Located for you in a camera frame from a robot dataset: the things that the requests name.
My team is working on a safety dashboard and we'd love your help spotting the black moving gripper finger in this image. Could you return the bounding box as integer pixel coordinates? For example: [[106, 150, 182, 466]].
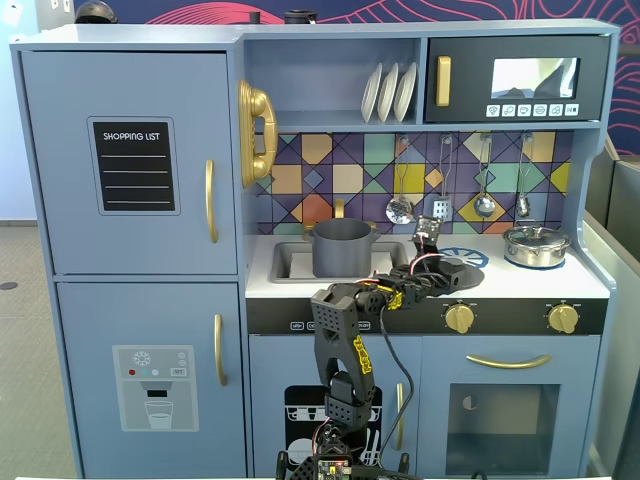
[[435, 272, 468, 294]]

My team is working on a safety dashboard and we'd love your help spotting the gray round lid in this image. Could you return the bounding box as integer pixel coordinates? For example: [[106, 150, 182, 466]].
[[433, 256, 487, 292]]

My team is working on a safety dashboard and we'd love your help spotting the gold toy faucet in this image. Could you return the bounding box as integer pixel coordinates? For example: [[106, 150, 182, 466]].
[[300, 197, 380, 234]]

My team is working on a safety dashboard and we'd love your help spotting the gold oven door handle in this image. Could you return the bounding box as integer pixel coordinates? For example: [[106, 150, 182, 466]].
[[465, 353, 553, 371]]

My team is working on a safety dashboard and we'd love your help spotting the golden toy telephone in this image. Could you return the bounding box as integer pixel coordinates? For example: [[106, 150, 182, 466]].
[[237, 79, 279, 190]]

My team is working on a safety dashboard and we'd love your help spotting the gray cooking pot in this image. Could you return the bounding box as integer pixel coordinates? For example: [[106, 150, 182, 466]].
[[303, 218, 382, 278]]

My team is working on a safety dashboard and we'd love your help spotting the small steel whisk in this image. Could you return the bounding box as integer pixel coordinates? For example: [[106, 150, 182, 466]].
[[514, 133, 533, 219]]

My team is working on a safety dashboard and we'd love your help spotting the steel pot with lid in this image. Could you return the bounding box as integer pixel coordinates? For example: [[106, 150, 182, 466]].
[[502, 224, 572, 269]]

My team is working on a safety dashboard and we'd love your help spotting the black cable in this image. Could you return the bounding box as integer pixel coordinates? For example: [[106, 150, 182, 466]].
[[377, 299, 417, 471]]

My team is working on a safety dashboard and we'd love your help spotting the black helmet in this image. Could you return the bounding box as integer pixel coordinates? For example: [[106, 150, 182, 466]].
[[73, 0, 120, 24]]

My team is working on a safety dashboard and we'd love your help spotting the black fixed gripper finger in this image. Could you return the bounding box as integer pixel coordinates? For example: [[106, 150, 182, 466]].
[[424, 255, 467, 274]]

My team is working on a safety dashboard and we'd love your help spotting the gold dishwasher handle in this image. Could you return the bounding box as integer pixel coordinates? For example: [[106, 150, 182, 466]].
[[395, 382, 406, 452]]

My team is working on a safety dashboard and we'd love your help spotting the blue toy kitchen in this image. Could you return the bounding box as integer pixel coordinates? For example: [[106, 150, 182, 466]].
[[9, 18, 622, 479]]

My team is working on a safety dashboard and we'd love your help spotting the steel ladle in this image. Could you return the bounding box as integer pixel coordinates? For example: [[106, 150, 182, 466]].
[[471, 133, 498, 219]]

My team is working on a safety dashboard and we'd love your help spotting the white toy plate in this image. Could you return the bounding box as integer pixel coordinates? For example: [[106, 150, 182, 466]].
[[393, 61, 419, 123], [376, 62, 401, 124], [360, 62, 384, 124]]

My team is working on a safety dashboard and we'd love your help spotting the gold fridge door handle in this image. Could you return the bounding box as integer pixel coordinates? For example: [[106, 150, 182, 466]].
[[204, 159, 220, 245]]

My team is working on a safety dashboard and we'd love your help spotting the gold stove knob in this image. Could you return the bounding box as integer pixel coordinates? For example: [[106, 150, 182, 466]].
[[546, 302, 582, 335], [444, 302, 477, 334]]

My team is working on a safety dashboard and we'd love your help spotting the steel slotted spatula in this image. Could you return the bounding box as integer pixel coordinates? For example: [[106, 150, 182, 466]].
[[430, 134, 454, 221]]

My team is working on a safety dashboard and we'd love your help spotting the black cylindrical object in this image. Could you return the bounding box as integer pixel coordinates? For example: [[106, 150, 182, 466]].
[[283, 9, 319, 27]]

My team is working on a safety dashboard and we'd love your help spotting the gold microwave handle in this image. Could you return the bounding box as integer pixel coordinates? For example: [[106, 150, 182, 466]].
[[435, 55, 453, 108]]

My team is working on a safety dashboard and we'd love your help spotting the red and black robot base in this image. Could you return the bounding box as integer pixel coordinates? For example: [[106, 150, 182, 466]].
[[276, 422, 412, 480]]

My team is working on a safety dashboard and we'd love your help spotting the gold freezer door handle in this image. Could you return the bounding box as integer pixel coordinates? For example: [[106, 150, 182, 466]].
[[213, 313, 228, 388]]

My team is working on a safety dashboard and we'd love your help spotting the small wrist camera board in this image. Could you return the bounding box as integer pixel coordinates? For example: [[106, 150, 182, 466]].
[[411, 215, 444, 247]]

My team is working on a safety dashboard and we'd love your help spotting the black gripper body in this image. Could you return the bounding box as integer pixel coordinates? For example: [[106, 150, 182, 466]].
[[393, 263, 443, 303]]

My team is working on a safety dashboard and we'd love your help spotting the steel slotted skimmer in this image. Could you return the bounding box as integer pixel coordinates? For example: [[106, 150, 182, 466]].
[[384, 136, 417, 226]]

